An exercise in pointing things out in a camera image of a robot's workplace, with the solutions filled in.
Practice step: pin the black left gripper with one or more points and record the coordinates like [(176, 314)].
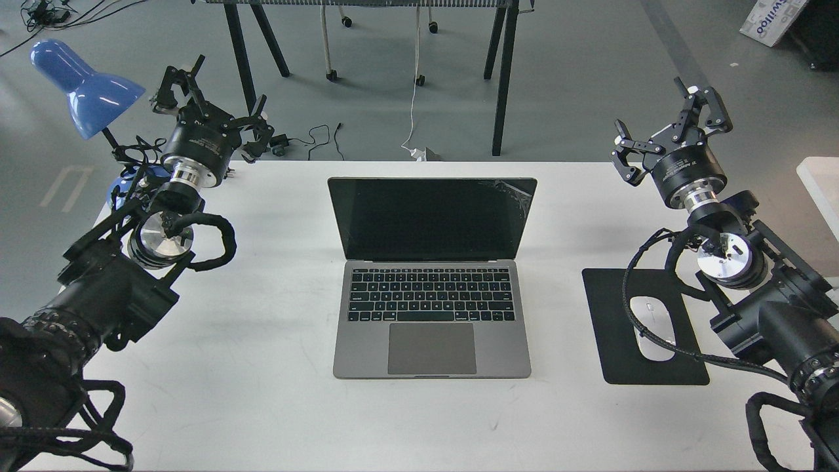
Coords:
[(200, 147)]

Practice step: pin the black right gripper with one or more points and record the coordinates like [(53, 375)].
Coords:
[(688, 170)]

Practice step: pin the grey laptop with black screen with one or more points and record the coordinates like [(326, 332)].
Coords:
[(430, 285)]

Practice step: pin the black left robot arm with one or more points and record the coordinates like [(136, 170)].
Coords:
[(118, 284)]

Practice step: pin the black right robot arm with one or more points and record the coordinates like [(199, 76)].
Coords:
[(773, 307)]

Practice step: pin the blue desk lamp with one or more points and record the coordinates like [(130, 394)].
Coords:
[(95, 100)]

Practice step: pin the rolling chair base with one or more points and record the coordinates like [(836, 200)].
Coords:
[(384, 43)]

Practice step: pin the white side table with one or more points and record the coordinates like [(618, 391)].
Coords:
[(820, 177)]

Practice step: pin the white cardboard box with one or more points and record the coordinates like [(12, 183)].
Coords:
[(769, 21)]

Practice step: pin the black metal background table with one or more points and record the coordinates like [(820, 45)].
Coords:
[(291, 31)]

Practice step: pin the black power adapter with cable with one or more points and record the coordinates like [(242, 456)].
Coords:
[(279, 144)]

